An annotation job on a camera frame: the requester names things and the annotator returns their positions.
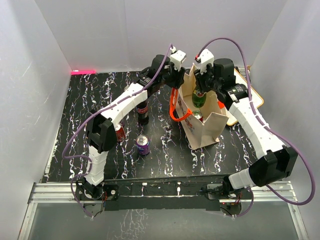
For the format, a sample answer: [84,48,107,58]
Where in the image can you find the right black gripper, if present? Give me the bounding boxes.
[194,62,221,93]

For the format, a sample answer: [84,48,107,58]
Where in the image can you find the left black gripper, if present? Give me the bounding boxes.
[159,61,185,90]

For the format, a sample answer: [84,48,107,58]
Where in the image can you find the green glass bottle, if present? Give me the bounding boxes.
[192,86,207,108]

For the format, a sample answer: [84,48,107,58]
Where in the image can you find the red cola can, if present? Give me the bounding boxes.
[115,123,126,142]
[192,110,203,122]

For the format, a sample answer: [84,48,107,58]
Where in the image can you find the glass cola bottle red cap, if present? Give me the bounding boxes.
[136,100,149,125]

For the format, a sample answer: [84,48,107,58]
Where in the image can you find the beige canvas bag orange handles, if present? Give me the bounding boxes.
[169,65,229,150]

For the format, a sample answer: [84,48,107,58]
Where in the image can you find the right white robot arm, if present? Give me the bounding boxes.
[194,58,298,199]

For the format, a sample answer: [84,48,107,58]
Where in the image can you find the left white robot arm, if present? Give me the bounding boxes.
[80,50,187,200]

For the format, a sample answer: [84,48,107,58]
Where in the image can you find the purple soda can front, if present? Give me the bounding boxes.
[135,134,150,156]

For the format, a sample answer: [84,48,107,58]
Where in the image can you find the pink marker strip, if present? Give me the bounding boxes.
[71,70,96,76]

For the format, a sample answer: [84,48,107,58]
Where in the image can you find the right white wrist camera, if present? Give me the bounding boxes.
[195,48,215,75]

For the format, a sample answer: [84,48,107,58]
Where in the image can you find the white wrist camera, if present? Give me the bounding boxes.
[169,50,187,72]
[195,48,215,75]

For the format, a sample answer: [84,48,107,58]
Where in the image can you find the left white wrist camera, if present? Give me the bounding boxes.
[169,50,187,72]

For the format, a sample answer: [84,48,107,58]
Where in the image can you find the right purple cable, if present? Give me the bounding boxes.
[196,37,316,218]

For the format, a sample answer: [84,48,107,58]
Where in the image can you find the purple cable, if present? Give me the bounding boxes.
[196,37,316,218]
[61,42,176,218]

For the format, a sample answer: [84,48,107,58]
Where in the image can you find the white board wooden frame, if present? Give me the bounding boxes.
[224,66,265,127]

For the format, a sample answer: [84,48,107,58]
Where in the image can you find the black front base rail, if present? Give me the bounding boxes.
[74,172,253,212]

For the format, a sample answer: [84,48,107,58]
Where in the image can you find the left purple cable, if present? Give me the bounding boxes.
[61,42,176,218]

